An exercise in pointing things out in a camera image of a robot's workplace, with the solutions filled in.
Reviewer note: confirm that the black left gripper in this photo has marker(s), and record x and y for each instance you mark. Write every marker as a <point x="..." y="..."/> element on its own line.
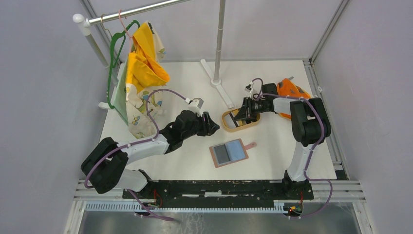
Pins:
<point x="209" y="126"/>

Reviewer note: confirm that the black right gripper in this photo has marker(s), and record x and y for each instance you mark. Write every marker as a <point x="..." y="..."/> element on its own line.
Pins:
<point x="246" y="112"/>

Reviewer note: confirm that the grey VIP card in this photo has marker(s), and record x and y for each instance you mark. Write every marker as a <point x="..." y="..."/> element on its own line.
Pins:
<point x="221" y="154"/>

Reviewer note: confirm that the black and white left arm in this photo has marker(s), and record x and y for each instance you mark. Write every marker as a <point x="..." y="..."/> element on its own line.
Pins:
<point x="105" y="167"/>

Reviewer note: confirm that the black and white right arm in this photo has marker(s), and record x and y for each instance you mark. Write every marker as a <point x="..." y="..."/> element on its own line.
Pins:
<point x="309" y="122"/>

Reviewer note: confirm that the tan oval card tray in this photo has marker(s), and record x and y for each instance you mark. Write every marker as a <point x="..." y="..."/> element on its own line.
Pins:
<point x="241" y="124"/>

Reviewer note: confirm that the white rack base foot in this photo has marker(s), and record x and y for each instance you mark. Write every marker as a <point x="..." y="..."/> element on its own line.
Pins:
<point x="217" y="84"/>

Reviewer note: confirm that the orange cloth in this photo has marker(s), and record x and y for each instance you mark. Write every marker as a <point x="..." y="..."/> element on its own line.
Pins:
<point x="287" y="88"/>

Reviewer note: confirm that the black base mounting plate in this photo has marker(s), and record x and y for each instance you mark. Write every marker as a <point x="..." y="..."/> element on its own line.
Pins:
<point x="222" y="194"/>

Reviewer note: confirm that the yellow patterned garment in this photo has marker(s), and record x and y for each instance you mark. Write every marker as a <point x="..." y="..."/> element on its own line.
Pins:
<point x="138" y="97"/>

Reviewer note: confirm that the white left rack foot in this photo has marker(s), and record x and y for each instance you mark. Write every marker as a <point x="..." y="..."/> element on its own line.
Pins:
<point x="104" y="106"/>

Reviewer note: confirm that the pink clothes hanger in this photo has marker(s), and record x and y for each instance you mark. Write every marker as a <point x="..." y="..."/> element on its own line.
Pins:
<point x="125" y="29"/>

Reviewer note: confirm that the green clothes hanger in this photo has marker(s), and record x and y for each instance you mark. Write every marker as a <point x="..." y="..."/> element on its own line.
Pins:
<point x="114" y="59"/>

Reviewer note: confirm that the metal clothes rack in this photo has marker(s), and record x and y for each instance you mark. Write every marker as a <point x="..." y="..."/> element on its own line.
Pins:
<point x="190" y="30"/>

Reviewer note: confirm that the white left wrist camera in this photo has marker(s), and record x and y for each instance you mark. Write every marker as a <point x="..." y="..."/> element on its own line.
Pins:
<point x="195" y="106"/>

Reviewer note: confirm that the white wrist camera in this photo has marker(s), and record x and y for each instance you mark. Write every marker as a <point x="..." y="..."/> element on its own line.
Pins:
<point x="195" y="106"/>
<point x="250" y="88"/>

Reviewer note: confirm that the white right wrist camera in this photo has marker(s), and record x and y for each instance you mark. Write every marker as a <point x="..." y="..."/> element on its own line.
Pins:
<point x="250" y="88"/>

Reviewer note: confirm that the aluminium frame rail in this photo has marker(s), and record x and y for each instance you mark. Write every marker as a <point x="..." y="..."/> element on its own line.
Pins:
<point x="338" y="191"/>

